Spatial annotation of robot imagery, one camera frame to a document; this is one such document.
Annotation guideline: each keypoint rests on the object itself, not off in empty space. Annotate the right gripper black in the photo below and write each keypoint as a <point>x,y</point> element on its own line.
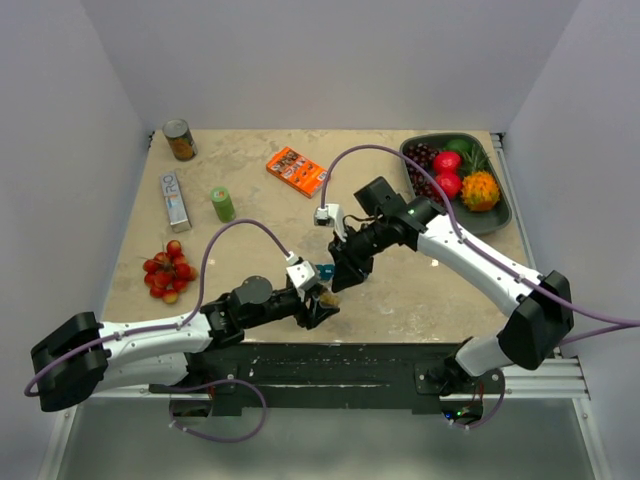
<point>350,267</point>

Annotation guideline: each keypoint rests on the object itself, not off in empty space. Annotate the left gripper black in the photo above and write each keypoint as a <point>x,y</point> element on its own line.
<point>313,314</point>

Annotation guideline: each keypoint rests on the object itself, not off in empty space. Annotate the teal weekly pill organizer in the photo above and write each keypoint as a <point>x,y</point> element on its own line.
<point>326,271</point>

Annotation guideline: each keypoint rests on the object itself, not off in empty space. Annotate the clear pill bottle yellow capsules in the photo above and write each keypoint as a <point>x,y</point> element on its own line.
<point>328,298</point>

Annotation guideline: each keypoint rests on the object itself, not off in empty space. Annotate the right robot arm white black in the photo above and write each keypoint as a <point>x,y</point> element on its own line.
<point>534,304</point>

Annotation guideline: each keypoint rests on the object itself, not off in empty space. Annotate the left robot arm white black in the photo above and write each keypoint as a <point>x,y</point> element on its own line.
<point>84,356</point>

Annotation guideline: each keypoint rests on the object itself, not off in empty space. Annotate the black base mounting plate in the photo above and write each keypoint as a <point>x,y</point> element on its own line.
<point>328,376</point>

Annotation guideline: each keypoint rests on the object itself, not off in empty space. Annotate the orange cardboard box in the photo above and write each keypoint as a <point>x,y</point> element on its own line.
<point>297,171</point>

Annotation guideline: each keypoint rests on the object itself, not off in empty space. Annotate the dark purple grape bunch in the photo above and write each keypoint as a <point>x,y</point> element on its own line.
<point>423,154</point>

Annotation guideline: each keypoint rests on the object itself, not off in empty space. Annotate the lower red pomegranate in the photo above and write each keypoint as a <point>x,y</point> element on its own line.
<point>450,183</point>

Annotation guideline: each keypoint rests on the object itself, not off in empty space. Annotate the red pomegranate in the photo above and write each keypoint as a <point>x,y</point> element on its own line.
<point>450,183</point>
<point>447,161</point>

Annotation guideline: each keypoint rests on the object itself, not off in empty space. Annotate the dark grey fruit tray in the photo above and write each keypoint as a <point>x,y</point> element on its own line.
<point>478,223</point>

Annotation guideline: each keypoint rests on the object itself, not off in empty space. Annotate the green cylindrical container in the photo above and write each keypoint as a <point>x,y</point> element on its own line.
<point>223,204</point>

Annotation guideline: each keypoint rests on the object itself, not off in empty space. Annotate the upper red pomegranate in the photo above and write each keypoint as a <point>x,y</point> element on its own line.
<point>447,161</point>

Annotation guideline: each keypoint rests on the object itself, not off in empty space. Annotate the red cherry bunch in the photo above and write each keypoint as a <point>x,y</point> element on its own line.
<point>168,274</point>

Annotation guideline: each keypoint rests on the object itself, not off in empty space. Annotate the orange spiky kiwano fruit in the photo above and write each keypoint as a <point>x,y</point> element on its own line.
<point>480,192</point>

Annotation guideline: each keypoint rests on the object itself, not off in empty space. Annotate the green lime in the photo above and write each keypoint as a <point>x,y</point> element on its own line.
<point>459,145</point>

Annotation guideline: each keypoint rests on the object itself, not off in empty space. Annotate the silver toothpaste box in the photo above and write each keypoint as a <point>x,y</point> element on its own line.
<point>177,213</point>

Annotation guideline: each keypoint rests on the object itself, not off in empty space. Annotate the tin can fruit label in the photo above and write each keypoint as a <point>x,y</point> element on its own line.
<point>180,139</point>

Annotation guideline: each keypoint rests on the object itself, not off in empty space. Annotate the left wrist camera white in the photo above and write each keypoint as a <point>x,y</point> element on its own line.
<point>302,273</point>

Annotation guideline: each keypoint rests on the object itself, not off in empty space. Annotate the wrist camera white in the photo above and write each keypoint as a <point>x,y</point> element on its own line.
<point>331,215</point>
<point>302,273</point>

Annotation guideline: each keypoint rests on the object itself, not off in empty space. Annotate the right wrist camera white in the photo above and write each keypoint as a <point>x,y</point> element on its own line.
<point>331,215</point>

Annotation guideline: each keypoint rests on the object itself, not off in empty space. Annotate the aluminium frame rail right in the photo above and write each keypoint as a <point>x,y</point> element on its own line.
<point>497,142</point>

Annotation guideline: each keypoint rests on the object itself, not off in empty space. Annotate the aluminium frame rail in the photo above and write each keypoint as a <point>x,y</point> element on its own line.
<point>554,379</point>
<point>497,142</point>

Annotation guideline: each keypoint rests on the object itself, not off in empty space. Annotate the aluminium frame rail front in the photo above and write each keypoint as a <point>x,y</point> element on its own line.
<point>554,379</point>

